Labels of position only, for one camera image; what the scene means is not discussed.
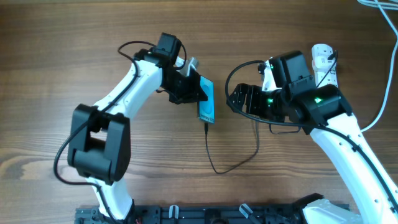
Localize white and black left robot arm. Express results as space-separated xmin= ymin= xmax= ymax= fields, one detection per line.
xmin=65 ymin=33 xmax=215 ymax=223

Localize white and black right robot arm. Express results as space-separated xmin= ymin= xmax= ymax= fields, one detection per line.
xmin=226 ymin=51 xmax=397 ymax=223

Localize blue Galaxy smartphone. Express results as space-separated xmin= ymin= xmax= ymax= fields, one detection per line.
xmin=198 ymin=77 xmax=215 ymax=124

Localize white power strip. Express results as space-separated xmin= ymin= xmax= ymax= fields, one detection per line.
xmin=312 ymin=44 xmax=338 ymax=88

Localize black USB charging cable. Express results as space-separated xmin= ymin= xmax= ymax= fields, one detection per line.
xmin=203 ymin=49 xmax=340 ymax=175

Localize white cables at corner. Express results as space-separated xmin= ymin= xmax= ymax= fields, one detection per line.
xmin=356 ymin=0 xmax=398 ymax=11

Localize white power strip cord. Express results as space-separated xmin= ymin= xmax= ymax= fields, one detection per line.
xmin=360 ymin=0 xmax=398 ymax=133

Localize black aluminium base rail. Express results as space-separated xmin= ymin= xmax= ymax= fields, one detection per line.
xmin=74 ymin=203 xmax=349 ymax=224

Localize white USB charger adapter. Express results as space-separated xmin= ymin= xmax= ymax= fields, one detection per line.
xmin=313 ymin=54 xmax=335 ymax=71

